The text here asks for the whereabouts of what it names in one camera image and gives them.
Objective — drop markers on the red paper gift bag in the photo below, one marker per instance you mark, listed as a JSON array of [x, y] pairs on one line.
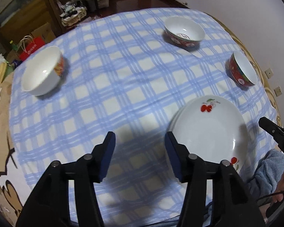
[[29, 45]]

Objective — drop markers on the upper wall socket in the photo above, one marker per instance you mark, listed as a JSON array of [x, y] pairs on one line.
[[269, 73]]

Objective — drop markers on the lower wall socket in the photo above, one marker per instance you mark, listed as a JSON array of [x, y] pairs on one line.
[[278, 91]]

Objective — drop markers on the cardboard box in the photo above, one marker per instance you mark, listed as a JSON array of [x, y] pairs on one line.
[[45, 32]]

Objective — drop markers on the wall socket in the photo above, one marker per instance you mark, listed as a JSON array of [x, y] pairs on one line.
[[278, 91], [269, 73]]

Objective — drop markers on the white bowl orange label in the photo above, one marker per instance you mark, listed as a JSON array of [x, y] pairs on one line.
[[43, 72]]

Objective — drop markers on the wooden wardrobe cabinet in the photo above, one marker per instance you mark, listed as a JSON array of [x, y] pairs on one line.
[[20, 17]]

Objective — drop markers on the red patterned bowl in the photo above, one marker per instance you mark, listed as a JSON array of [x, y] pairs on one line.
[[184, 32], [241, 70]]

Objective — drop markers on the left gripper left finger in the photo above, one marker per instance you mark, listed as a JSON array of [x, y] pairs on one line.
[[48, 203]]

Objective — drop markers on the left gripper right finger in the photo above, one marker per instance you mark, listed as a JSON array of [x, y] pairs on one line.
[[232, 204]]

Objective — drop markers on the large cherry plate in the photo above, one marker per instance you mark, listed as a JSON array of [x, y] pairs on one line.
[[213, 128]]

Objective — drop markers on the white storage box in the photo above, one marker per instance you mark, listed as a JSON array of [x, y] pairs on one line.
[[103, 3]]

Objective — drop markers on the wicker basket with items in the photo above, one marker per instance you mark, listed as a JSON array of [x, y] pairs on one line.
[[72, 12]]

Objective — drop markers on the blue checked blanket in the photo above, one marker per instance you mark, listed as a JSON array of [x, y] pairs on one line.
[[124, 74]]

